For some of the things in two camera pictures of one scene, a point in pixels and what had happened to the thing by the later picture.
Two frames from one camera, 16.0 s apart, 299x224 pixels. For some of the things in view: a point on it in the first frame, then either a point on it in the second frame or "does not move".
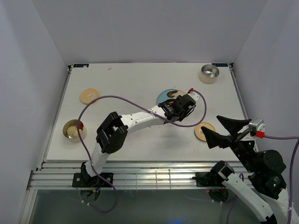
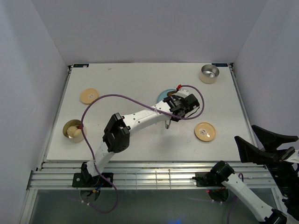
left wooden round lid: (88, 95) does not move
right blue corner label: (220, 65) does not move
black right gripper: (213, 138) → (248, 152)
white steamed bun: (72, 132) does not move
